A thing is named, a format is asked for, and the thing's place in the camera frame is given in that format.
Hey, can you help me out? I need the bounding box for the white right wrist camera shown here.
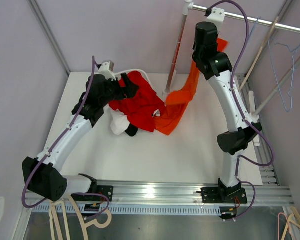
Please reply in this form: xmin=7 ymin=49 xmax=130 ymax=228
xmin=206 ymin=7 xmax=225 ymax=26

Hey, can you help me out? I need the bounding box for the red t shirt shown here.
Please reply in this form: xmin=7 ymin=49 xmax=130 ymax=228
xmin=109 ymin=71 xmax=166 ymax=132

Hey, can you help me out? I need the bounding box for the orange t shirt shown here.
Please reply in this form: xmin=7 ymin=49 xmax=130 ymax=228
xmin=154 ymin=37 xmax=229 ymax=137

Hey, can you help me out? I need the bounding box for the light blue plastic hanger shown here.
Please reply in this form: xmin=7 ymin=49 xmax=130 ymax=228
xmin=267 ymin=37 xmax=300 ymax=113

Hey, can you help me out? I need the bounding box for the beige wooden hanger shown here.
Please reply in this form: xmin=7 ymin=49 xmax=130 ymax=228
xmin=238 ymin=16 xmax=280 ymax=92

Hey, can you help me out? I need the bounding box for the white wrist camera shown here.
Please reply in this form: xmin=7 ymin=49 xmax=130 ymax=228
xmin=97 ymin=60 xmax=116 ymax=81
xmin=206 ymin=7 xmax=225 ymax=26

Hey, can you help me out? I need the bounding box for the blue wire hanger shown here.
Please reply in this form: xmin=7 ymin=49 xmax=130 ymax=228
xmin=249 ymin=17 xmax=261 ymax=38

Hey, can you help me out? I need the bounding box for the black t shirt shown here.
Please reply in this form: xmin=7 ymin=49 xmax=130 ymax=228
xmin=125 ymin=123 xmax=139 ymax=137

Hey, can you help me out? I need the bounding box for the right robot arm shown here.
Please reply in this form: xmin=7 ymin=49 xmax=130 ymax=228
xmin=192 ymin=21 xmax=262 ymax=204

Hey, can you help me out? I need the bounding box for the green and grey t shirt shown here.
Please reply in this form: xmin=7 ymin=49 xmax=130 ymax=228
xmin=110 ymin=109 xmax=130 ymax=136

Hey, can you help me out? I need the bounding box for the silver clothes rack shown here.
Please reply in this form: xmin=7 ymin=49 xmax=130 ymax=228
xmin=161 ymin=0 xmax=300 ymax=148

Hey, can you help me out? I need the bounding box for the beige hanger on floor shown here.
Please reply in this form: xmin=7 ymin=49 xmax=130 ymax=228
xmin=48 ymin=194 xmax=113 ymax=240

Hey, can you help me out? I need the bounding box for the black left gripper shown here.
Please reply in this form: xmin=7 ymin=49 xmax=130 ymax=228
xmin=99 ymin=73 xmax=139 ymax=107

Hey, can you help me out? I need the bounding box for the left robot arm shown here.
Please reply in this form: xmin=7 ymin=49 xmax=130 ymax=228
xmin=22 ymin=73 xmax=140 ymax=202

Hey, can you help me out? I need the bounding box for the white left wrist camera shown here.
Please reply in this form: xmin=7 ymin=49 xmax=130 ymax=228
xmin=97 ymin=60 xmax=116 ymax=81

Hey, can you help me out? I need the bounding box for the white plastic laundry basket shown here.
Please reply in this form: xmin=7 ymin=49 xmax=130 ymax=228
xmin=114 ymin=68 xmax=156 ymax=91

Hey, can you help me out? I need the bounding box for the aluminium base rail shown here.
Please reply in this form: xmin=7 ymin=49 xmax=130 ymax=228
xmin=21 ymin=181 xmax=295 ymax=216

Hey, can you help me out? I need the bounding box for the pile of hangers bottom right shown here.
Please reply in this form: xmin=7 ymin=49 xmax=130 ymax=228
xmin=277 ymin=206 xmax=300 ymax=240

